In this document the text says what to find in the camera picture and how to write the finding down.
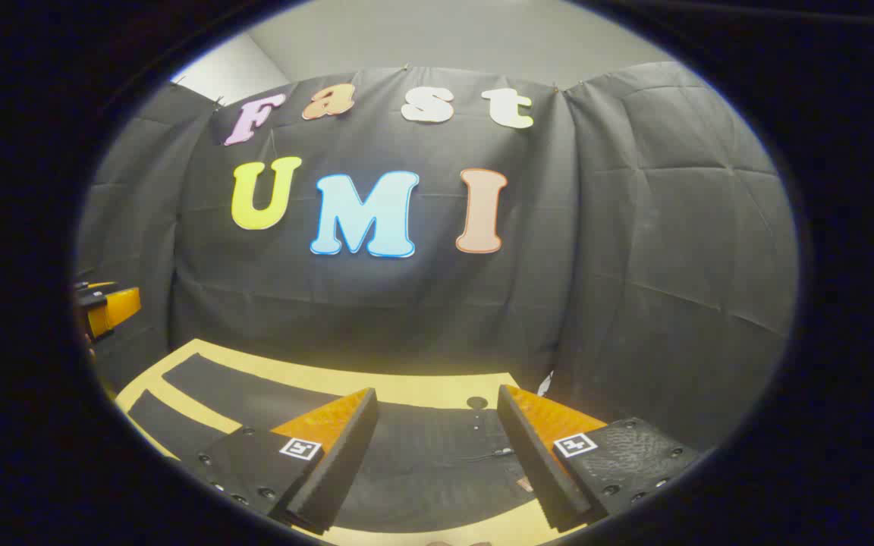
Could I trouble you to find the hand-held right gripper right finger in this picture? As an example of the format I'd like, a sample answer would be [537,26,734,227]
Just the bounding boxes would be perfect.
[496,384,701,533]

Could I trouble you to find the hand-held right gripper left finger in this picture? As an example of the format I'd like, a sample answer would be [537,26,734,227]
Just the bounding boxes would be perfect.
[194,388,379,535]

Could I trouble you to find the dark grey jeans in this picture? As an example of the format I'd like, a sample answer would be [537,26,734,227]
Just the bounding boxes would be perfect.
[127,353,552,533]

